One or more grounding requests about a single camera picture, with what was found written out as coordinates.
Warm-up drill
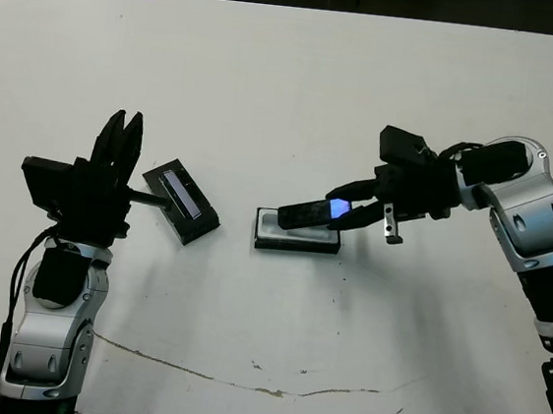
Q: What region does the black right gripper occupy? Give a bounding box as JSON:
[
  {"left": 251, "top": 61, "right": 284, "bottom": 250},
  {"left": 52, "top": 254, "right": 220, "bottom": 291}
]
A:
[{"left": 321, "top": 154, "right": 465, "bottom": 253}]

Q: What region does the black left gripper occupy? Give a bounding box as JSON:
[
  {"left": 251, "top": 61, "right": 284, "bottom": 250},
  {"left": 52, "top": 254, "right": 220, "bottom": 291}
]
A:
[{"left": 52, "top": 103, "right": 182, "bottom": 252}]

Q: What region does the black phone-like camera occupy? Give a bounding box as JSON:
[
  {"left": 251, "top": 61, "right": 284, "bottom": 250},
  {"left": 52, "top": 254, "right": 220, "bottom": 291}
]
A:
[{"left": 274, "top": 192, "right": 355, "bottom": 240}]

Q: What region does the black box lid shiny window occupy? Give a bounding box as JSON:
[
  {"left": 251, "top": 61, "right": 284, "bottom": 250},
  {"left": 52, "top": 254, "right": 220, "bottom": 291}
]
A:
[{"left": 135, "top": 153, "right": 227, "bottom": 251}]

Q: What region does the black box with white foam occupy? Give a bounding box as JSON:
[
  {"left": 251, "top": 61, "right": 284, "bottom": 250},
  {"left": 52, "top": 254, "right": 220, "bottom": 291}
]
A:
[{"left": 252, "top": 205, "right": 345, "bottom": 260}]

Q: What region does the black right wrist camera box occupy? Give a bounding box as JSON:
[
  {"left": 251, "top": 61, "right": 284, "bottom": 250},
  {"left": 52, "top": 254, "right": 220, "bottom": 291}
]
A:
[{"left": 376, "top": 124, "right": 438, "bottom": 174}]

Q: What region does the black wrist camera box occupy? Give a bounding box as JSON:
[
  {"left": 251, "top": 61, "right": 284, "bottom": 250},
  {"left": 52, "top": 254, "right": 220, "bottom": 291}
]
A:
[
  {"left": 376, "top": 124, "right": 438, "bottom": 174},
  {"left": 15, "top": 154, "right": 79, "bottom": 220}
]

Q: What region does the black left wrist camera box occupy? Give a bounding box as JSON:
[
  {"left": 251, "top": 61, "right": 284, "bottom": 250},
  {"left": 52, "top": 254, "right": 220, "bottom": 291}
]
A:
[{"left": 15, "top": 154, "right": 79, "bottom": 220}]

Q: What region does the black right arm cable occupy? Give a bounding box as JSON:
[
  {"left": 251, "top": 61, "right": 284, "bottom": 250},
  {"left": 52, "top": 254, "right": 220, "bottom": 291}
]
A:
[{"left": 433, "top": 136, "right": 488, "bottom": 166}]

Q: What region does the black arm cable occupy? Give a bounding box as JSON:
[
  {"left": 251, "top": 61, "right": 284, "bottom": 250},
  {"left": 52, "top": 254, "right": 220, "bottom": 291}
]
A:
[
  {"left": 433, "top": 136, "right": 488, "bottom": 166},
  {"left": 0, "top": 221, "right": 60, "bottom": 383}
]

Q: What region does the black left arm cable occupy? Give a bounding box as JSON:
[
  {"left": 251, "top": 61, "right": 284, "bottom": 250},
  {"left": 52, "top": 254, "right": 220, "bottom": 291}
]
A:
[{"left": 0, "top": 221, "right": 60, "bottom": 383}]

